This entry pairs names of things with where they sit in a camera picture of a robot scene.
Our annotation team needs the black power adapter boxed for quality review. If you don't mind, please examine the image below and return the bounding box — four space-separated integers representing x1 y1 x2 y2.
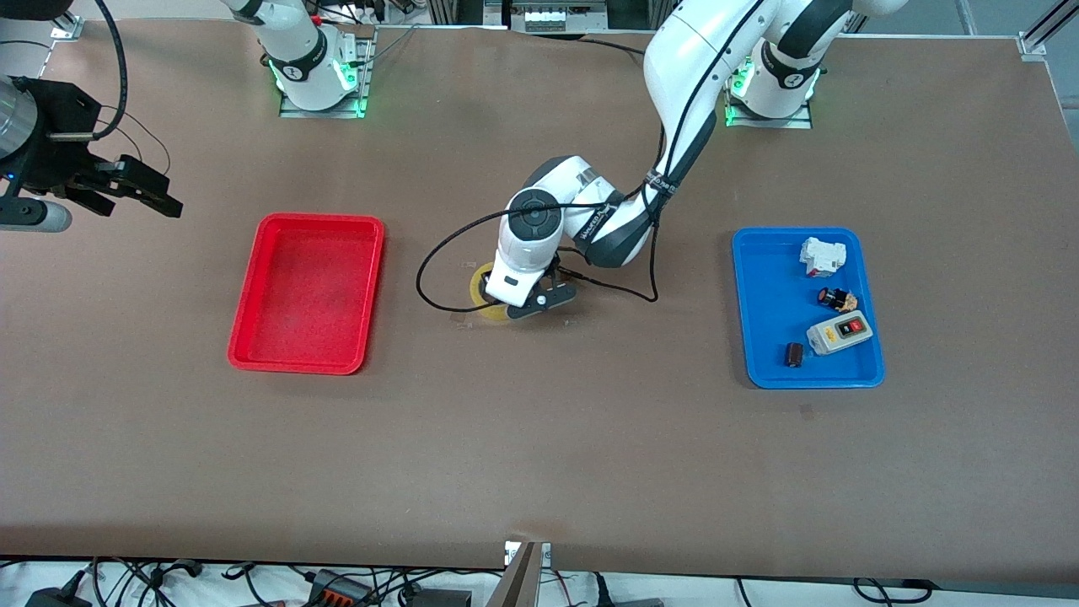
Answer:
25 573 94 607

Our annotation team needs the aluminium frame with white connectors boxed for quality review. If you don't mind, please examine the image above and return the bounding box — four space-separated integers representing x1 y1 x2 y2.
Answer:
426 0 675 35

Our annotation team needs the black looped floor cable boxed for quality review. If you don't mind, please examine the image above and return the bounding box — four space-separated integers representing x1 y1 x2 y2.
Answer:
851 577 938 604

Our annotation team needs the black plug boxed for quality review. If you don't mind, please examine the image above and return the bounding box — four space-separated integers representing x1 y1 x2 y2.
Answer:
594 573 667 607

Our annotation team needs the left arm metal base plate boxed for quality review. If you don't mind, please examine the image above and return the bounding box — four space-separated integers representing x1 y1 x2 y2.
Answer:
723 76 813 129

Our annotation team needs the red plastic tray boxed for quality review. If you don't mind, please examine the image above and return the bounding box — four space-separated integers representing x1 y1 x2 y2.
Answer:
227 212 387 376

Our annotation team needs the white circuit breaker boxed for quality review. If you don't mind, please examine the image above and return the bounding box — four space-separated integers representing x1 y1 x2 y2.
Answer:
799 237 846 278

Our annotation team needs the aluminium profile bracket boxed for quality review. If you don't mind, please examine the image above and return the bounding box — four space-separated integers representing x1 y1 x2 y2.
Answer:
485 540 553 607

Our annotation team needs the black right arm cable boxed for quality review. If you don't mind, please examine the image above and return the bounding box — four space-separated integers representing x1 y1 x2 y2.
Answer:
91 0 129 140

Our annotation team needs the orange black power strip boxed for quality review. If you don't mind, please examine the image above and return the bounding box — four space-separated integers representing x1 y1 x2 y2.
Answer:
305 571 373 607

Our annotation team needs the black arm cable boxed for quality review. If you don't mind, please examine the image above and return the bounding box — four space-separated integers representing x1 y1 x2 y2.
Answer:
91 0 129 140
416 0 764 314

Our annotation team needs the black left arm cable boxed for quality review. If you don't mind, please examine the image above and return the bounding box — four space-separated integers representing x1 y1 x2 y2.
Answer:
416 0 764 314

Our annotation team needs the thin grey cable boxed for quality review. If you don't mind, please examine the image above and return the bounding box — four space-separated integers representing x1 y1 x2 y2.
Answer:
358 24 422 68

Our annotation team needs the yellow clear tape roll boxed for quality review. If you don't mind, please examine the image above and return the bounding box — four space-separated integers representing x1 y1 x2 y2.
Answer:
469 262 512 324

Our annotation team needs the blue plastic tray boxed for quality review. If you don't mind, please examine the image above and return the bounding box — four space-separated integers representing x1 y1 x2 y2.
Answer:
731 227 886 390

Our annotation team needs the grey switch box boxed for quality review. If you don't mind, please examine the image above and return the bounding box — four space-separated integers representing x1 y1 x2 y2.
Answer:
806 309 874 357

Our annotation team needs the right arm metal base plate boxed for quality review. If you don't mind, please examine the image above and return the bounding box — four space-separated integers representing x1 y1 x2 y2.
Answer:
278 30 373 119

